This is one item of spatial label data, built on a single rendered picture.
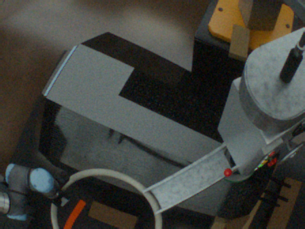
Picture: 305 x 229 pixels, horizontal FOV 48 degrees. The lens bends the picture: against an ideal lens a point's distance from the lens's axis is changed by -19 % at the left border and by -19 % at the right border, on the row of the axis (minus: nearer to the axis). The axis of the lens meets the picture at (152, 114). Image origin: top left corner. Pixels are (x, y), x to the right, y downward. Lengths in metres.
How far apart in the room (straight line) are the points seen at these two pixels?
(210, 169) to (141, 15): 1.75
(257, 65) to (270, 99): 0.10
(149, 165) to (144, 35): 1.37
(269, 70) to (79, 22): 2.34
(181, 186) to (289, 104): 0.81
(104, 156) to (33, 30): 1.66
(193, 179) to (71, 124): 0.65
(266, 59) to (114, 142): 1.04
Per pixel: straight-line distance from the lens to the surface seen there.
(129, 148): 1.85
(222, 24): 2.16
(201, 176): 1.64
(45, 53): 3.09
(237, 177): 1.77
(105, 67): 1.96
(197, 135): 1.82
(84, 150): 1.97
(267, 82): 0.99
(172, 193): 1.66
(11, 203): 1.43
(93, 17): 3.17
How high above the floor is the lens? 2.56
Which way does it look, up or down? 69 degrees down
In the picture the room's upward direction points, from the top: 5 degrees counter-clockwise
